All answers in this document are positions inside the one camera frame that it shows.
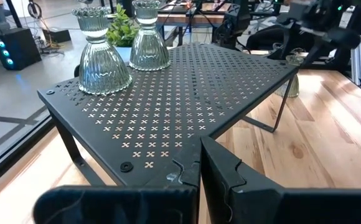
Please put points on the ribbed glass candlestick holder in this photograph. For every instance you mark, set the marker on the ribbed glass candlestick holder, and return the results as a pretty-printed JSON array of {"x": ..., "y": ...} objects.
[
  {"x": 101, "y": 68},
  {"x": 293, "y": 87},
  {"x": 149, "y": 49}
]

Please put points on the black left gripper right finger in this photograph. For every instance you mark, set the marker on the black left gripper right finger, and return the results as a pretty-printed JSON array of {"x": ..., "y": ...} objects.
[{"x": 261, "y": 205}]

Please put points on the black aluminium table frame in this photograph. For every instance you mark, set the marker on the black aluminium table frame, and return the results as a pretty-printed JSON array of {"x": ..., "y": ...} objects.
[{"x": 12, "y": 157}]

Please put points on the small green potted plant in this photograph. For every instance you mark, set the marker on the small green potted plant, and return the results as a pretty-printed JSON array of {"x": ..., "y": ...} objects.
[{"x": 122, "y": 31}]

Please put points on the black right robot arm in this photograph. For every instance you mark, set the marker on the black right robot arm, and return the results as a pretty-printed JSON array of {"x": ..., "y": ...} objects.
[{"x": 261, "y": 40}]

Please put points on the black computer tower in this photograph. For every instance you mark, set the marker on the black computer tower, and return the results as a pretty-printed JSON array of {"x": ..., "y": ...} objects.
[{"x": 15, "y": 46}]

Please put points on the small black box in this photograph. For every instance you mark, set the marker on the small black box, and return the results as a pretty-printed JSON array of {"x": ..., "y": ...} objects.
[{"x": 57, "y": 35}]

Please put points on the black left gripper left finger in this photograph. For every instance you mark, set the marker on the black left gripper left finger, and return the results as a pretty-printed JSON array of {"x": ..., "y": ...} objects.
[{"x": 121, "y": 205}]

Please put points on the black perforated metal shelf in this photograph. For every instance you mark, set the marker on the black perforated metal shelf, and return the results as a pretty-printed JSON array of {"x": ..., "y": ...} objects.
[{"x": 168, "y": 93}]

